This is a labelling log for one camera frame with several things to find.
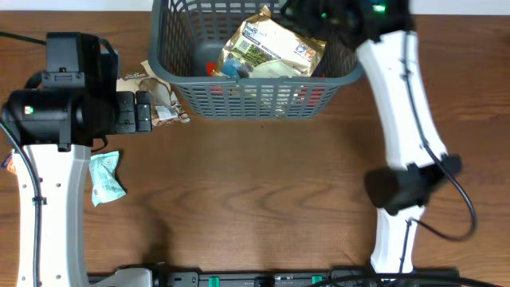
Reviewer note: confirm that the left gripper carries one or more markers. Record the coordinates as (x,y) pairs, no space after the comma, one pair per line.
(135,121)

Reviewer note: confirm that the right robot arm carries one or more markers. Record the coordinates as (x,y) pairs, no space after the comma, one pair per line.
(382,35)

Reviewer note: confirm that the brown mushroom snack bag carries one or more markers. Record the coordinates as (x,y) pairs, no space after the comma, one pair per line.
(165,106)

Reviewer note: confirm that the multicolour tissue pack row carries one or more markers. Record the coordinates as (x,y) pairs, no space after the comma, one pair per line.
(8,164)

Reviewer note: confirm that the orange spaghetti packet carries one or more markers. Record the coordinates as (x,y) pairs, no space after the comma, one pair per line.
(211,69)

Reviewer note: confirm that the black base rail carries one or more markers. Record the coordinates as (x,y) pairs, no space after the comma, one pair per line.
(267,279)

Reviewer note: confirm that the gold rice bag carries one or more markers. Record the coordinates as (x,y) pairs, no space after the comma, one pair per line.
(262,48)

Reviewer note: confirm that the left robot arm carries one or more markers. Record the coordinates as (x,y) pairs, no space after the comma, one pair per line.
(52,123)

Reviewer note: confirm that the grey plastic basket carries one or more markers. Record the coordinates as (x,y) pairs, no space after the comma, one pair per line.
(188,36)

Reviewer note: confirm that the teal small sachet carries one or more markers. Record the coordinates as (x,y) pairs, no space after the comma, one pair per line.
(105,187)

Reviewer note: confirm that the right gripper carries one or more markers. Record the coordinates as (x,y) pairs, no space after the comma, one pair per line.
(298,13)

